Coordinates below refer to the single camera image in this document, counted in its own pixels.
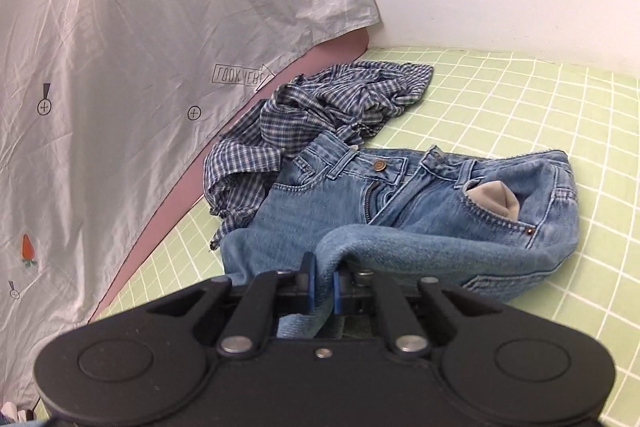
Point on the pink board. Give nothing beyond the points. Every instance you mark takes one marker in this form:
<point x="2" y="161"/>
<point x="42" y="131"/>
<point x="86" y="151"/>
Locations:
<point x="330" y="52"/>

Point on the grey carrot printed sheet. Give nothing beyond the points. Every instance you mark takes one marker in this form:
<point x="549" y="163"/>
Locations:
<point x="150" y="32"/>

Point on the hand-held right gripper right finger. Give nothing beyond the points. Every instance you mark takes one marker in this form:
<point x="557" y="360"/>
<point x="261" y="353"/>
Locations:
<point x="337" y="297"/>

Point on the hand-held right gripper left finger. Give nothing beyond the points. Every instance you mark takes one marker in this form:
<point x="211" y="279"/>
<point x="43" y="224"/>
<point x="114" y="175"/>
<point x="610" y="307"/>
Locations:
<point x="310" y="287"/>

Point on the blue plaid shirt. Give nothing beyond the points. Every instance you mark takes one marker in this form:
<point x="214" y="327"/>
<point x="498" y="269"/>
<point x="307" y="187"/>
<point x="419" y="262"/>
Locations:
<point x="300" y="112"/>

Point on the blue denim jeans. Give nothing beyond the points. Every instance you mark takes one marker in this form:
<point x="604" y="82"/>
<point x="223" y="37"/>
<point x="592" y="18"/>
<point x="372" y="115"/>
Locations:
<point x="320" y="202"/>

